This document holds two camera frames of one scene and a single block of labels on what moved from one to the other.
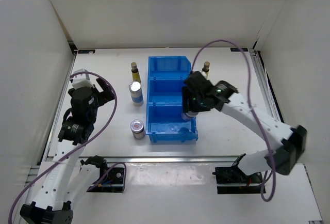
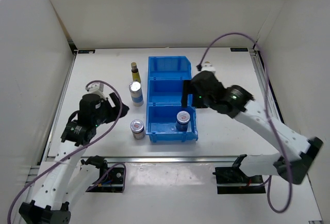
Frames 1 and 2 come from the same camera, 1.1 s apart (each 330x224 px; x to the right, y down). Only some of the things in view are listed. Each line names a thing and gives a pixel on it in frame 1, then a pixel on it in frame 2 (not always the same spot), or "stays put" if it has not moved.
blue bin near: [165, 123] stays put
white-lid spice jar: [138, 129] stays put
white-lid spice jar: [188, 115] to [183, 117]
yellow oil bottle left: [135, 75] stays put
